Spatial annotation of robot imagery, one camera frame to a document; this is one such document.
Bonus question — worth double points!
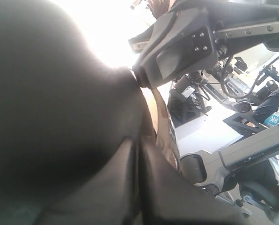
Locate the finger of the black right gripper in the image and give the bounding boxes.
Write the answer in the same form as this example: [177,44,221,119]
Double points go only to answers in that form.
[132,10,217,89]

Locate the black helmet with visor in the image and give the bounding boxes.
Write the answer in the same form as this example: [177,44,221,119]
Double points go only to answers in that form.
[0,0,180,225]

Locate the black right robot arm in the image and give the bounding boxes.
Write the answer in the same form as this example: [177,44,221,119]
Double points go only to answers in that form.
[130,0,279,225]

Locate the background lab equipment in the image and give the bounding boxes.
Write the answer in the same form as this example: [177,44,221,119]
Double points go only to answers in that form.
[167,50,279,136]

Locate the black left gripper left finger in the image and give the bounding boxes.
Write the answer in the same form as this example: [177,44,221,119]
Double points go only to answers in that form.
[43,138,137,225]

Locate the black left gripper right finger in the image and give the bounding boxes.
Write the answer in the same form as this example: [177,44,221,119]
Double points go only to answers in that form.
[139,139,245,225]

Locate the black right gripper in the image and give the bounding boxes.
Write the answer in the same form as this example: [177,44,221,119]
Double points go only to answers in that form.
[129,0,279,61]

